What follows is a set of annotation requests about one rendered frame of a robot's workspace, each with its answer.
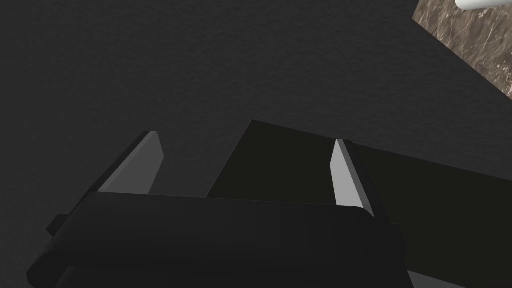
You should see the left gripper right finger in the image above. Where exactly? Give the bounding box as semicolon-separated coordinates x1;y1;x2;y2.
329;138;390;223

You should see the white rounded object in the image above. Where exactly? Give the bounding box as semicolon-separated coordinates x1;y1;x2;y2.
454;0;512;11

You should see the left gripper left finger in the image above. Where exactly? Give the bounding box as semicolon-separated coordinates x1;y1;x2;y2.
91;130;165;196

